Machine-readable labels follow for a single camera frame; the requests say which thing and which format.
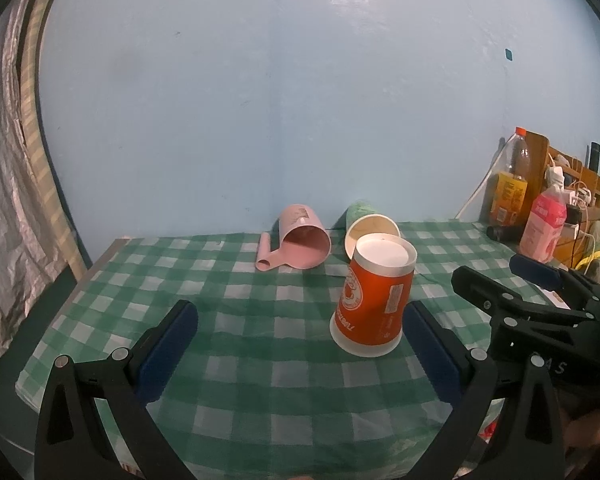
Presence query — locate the black cylindrical object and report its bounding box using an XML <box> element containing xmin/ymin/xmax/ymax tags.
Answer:
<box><xmin>485</xmin><ymin>225</ymin><xmax>525</xmax><ymax>244</ymax></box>

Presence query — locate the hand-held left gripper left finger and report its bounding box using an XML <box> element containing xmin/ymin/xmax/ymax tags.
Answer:
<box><xmin>34</xmin><ymin>300</ymin><xmax>199</xmax><ymax>480</ymax></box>

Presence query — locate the pink plastic cup with handle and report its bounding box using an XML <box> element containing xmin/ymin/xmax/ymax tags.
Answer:
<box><xmin>255</xmin><ymin>204</ymin><xmax>332</xmax><ymax>273</ymax></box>

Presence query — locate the silver foil curtain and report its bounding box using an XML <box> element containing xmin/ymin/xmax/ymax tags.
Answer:
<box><xmin>0</xmin><ymin>0</ymin><xmax>88</xmax><ymax>391</ymax></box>

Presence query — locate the pink drink bottle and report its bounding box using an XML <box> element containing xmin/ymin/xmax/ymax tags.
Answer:
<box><xmin>518</xmin><ymin>167</ymin><xmax>568</xmax><ymax>264</ymax></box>

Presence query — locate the striped cloth strip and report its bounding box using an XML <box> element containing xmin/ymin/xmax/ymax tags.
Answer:
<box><xmin>19</xmin><ymin>0</ymin><xmax>90</xmax><ymax>281</ymax></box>

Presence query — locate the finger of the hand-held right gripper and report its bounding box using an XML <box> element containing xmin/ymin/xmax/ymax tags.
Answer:
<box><xmin>452</xmin><ymin>265</ymin><xmax>597</xmax><ymax>330</ymax></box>
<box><xmin>509</xmin><ymin>253</ymin><xmax>600</xmax><ymax>306</ymax></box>

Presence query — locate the white charger with cables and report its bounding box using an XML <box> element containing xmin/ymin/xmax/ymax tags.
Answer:
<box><xmin>545</xmin><ymin>154</ymin><xmax>597</xmax><ymax>267</ymax></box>

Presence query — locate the green checkered tablecloth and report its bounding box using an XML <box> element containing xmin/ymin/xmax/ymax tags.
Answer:
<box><xmin>15</xmin><ymin>219</ymin><xmax>583</xmax><ymax>480</ymax></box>

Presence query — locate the orange paper cup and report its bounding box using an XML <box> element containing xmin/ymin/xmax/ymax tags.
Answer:
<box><xmin>329</xmin><ymin>234</ymin><xmax>418</xmax><ymax>358</ymax></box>

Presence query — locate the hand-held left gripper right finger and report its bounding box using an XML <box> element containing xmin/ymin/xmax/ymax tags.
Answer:
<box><xmin>404</xmin><ymin>301</ymin><xmax>567</xmax><ymax>480</ymax></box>

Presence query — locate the green paper cup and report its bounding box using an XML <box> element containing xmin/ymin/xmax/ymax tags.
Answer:
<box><xmin>344</xmin><ymin>200</ymin><xmax>402</xmax><ymax>260</ymax></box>

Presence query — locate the orange-capped drink bottle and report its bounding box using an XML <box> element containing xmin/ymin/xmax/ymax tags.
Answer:
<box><xmin>488</xmin><ymin>126</ymin><xmax>534</xmax><ymax>229</ymax></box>

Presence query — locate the white cable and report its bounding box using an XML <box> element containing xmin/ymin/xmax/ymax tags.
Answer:
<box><xmin>454</xmin><ymin>146</ymin><xmax>507</xmax><ymax>221</ymax></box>

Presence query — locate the wooden desk rack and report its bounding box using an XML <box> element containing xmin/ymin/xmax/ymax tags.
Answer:
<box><xmin>524</xmin><ymin>130</ymin><xmax>600</xmax><ymax>267</ymax></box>

